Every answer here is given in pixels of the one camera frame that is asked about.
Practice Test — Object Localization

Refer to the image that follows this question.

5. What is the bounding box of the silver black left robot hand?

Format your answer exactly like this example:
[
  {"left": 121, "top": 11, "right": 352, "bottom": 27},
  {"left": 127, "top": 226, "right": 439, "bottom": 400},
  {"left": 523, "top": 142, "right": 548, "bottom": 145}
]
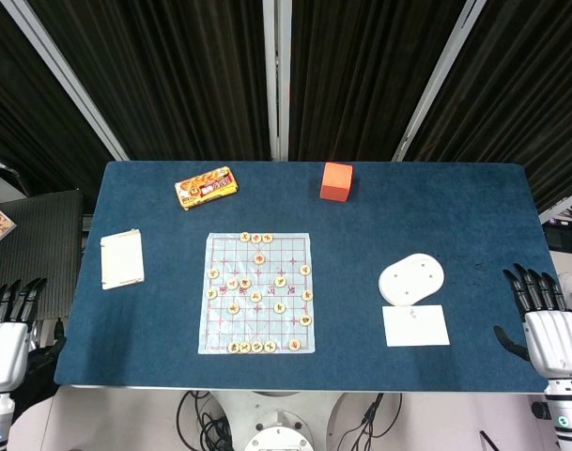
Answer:
[{"left": 0, "top": 277, "right": 48, "bottom": 392}]

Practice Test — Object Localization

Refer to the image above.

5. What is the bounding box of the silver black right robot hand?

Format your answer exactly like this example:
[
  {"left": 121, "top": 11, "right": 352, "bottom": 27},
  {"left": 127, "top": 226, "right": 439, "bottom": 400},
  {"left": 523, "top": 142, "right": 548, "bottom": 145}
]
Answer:
[{"left": 493, "top": 263, "right": 572, "bottom": 381}]

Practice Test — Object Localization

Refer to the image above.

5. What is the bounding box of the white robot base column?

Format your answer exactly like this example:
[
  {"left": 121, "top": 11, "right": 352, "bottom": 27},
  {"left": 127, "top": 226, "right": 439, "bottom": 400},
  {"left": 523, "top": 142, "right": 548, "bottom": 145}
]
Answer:
[{"left": 209, "top": 390, "right": 353, "bottom": 451}]

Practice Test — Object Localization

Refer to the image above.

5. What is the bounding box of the translucent chess board sheet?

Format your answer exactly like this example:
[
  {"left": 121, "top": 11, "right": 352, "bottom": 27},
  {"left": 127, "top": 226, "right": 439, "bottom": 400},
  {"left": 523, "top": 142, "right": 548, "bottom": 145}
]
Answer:
[{"left": 197, "top": 231, "right": 316, "bottom": 356}]

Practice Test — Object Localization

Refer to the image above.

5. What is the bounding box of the white paper card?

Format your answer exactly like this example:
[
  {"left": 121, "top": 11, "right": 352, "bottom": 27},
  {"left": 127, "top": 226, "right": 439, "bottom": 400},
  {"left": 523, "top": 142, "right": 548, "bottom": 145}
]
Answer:
[{"left": 381, "top": 304, "right": 451, "bottom": 348}]

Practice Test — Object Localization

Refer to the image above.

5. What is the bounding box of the cream wooden flat box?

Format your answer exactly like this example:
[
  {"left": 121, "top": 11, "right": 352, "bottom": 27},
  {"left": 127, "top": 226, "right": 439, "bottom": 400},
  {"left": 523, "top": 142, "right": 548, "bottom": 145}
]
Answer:
[{"left": 100, "top": 228, "right": 146, "bottom": 291}]

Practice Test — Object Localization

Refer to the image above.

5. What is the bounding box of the white oval plate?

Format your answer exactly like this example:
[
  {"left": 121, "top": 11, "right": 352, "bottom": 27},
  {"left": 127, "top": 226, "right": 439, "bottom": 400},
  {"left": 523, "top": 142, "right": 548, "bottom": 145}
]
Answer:
[{"left": 378, "top": 253, "right": 445, "bottom": 307}]

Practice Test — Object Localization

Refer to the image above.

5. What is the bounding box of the blue felt table mat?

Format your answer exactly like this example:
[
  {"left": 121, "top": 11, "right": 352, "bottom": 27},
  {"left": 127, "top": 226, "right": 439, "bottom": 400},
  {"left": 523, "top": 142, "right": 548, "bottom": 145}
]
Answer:
[{"left": 53, "top": 161, "right": 572, "bottom": 395}]

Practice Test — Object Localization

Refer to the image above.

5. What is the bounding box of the orange yellow snack box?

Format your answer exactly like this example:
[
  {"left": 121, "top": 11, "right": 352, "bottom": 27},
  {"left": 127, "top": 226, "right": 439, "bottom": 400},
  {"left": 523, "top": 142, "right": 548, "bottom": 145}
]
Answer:
[{"left": 174, "top": 166, "right": 240, "bottom": 211}]

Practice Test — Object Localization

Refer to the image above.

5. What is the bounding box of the orange cube block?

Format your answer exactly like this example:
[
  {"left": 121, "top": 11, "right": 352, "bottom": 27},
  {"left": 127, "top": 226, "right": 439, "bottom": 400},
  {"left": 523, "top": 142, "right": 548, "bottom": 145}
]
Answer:
[{"left": 319, "top": 162, "right": 354, "bottom": 203}]

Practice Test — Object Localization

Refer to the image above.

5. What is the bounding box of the black pleated curtain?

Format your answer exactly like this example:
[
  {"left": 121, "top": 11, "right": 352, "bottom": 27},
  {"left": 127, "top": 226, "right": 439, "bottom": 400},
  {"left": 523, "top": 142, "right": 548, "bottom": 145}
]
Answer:
[{"left": 0, "top": 0, "right": 572, "bottom": 212}]

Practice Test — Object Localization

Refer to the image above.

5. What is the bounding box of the black floor cable bundle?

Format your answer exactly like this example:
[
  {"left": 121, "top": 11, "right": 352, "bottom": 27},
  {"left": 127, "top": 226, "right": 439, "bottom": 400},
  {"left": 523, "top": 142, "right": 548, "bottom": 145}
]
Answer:
[
  {"left": 335, "top": 392, "right": 404, "bottom": 451},
  {"left": 175, "top": 390, "right": 235, "bottom": 451}
]

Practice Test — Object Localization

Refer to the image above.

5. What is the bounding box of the grey aluminium frame post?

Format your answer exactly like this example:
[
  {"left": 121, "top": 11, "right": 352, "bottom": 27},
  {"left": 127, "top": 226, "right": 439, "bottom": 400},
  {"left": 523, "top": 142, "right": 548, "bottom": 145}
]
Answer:
[
  {"left": 0, "top": 0, "right": 131, "bottom": 162},
  {"left": 392, "top": 0, "right": 489, "bottom": 163},
  {"left": 261, "top": 0, "right": 293, "bottom": 162}
]

